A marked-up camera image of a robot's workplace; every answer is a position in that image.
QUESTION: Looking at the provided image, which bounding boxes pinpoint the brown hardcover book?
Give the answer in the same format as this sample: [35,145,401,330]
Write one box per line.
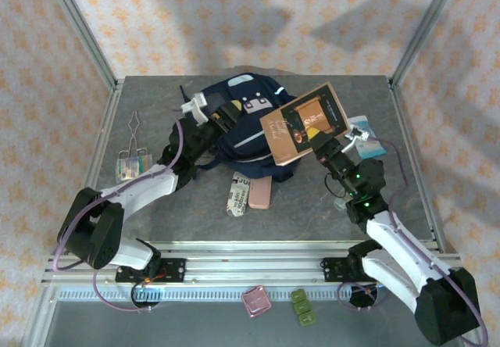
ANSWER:
[259,82,351,166]

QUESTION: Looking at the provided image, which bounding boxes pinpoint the navy blue backpack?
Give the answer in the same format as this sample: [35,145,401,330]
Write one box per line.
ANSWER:
[179,73,302,184]

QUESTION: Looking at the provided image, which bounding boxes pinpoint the white printed pouch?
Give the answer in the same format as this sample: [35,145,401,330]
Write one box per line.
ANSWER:
[225,170,253,218]

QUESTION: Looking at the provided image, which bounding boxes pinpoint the pink case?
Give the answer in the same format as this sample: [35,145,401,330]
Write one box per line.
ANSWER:
[248,177,273,211]

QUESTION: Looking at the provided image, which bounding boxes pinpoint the blue wet wipes pack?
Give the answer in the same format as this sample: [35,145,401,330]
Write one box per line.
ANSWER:
[346,115,387,159]

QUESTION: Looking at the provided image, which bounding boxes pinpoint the small green white packet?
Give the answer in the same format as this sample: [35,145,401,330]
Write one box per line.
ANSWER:
[116,155,154,184]

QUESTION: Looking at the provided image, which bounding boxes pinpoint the pink square container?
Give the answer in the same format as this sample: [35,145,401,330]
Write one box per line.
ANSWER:
[241,285,273,319]

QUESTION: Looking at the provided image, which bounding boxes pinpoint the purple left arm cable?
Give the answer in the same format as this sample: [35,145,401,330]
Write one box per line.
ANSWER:
[52,106,187,313]

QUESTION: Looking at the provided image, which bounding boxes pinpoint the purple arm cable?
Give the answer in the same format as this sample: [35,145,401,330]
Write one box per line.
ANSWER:
[52,106,187,313]
[335,135,489,347]

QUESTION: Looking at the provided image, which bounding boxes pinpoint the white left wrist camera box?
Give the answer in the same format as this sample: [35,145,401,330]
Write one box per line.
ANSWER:
[180,92,208,123]

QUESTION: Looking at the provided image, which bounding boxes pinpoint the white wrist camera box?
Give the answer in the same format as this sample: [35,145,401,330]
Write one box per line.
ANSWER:
[180,92,208,123]
[342,125,371,153]

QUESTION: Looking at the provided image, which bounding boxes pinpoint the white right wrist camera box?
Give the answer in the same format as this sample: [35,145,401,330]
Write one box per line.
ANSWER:
[342,125,371,153]

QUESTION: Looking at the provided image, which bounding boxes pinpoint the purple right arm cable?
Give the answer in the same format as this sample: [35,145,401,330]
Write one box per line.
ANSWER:
[335,135,489,347]

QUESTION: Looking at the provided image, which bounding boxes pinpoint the metal wire tongs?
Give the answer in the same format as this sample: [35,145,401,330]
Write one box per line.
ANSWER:
[118,111,153,160]

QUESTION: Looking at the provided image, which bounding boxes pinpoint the aluminium table edge rail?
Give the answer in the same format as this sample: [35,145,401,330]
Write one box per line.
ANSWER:
[388,79,446,252]
[70,80,126,246]

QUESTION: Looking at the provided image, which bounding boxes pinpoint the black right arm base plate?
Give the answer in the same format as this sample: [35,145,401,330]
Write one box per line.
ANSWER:
[322,256,376,284]

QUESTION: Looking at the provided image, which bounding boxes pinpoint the black round cable grommet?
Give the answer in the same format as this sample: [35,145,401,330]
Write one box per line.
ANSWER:
[348,284,386,309]
[130,284,162,309]

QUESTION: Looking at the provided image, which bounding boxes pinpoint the wide aluminium mounting rail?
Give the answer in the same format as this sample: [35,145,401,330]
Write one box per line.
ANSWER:
[41,240,468,285]

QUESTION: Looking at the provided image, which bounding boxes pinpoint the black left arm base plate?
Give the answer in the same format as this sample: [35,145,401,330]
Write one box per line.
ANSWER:
[115,258,187,284]

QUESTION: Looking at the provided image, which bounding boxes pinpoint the aluminium frame post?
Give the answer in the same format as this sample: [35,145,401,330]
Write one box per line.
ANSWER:
[41,0,118,90]
[388,0,466,86]

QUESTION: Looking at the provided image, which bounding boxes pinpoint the white slotted cable duct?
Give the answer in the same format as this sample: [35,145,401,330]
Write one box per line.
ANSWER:
[58,286,376,302]

